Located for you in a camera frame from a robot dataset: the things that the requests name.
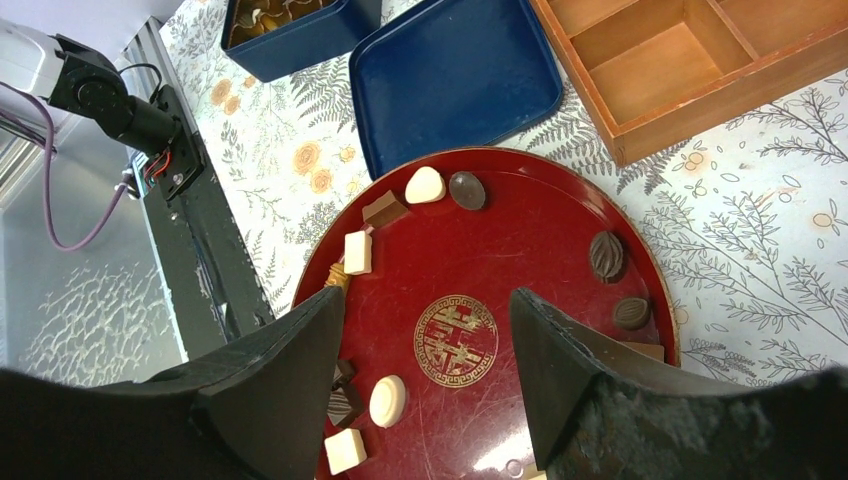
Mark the white square chocolate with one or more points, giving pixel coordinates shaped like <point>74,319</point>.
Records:
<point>345,450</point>

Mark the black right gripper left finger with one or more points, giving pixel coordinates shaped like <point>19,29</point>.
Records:
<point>252,409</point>

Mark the red round tray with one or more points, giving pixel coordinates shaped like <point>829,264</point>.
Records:
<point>434,310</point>

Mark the blue chocolate tin box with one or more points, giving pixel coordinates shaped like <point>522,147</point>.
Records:
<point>272,39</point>

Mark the blue tin lid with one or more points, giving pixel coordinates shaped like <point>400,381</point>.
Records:
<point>450,74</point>

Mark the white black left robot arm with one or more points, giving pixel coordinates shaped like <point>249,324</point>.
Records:
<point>69,76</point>

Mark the white rectangular chocolate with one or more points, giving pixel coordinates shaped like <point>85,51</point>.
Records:
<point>357,253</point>

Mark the orange wooden divided box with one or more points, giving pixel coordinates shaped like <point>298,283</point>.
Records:
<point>652,73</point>

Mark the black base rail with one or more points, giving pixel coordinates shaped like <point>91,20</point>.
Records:
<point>211,283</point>

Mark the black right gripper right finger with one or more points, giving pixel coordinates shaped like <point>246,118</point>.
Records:
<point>597,409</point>

